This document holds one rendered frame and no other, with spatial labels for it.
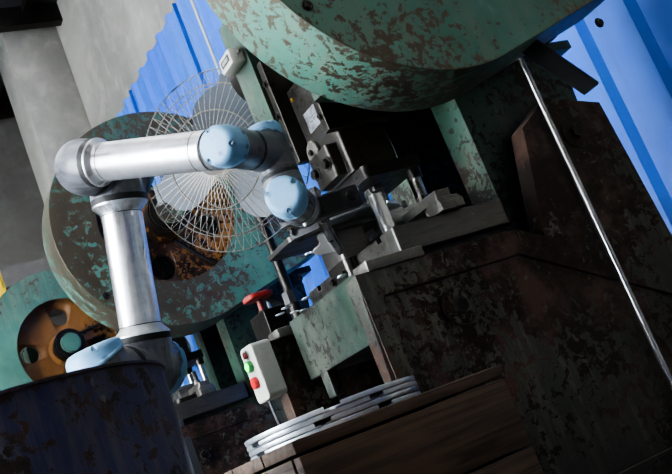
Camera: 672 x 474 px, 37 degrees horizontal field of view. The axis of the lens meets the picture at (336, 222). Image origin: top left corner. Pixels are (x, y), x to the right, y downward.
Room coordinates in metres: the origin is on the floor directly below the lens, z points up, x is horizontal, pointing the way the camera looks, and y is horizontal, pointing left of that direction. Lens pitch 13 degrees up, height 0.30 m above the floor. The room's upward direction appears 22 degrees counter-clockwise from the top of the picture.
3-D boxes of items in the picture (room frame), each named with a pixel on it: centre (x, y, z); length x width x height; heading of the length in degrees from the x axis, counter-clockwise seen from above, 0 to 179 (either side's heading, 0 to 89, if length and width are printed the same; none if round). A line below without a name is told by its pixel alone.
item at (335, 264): (2.21, 0.03, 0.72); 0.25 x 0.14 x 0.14; 121
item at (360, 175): (2.30, -0.12, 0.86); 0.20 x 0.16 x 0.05; 31
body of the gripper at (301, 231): (1.97, 0.05, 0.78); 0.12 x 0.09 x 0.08; 173
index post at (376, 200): (2.08, -0.10, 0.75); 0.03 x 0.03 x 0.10; 31
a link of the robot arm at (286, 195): (1.81, 0.06, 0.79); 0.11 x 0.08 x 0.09; 173
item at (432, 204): (2.15, -0.20, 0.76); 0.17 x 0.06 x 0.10; 31
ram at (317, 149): (2.28, -0.08, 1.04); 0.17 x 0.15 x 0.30; 121
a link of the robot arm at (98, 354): (1.90, 0.53, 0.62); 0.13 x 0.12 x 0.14; 154
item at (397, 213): (2.30, -0.11, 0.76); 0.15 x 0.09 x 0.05; 31
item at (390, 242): (2.30, -0.11, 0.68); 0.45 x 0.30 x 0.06; 31
